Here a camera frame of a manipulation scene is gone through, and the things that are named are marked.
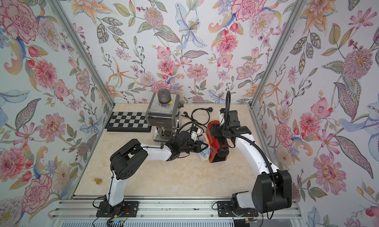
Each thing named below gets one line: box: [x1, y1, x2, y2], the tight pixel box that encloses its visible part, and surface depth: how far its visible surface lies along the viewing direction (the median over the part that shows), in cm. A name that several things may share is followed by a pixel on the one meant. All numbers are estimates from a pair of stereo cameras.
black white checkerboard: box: [104, 111, 152, 133], surface depth 107 cm
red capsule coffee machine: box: [206, 120, 230, 164], surface depth 82 cm
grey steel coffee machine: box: [145, 88, 184, 143], surface depth 85 cm
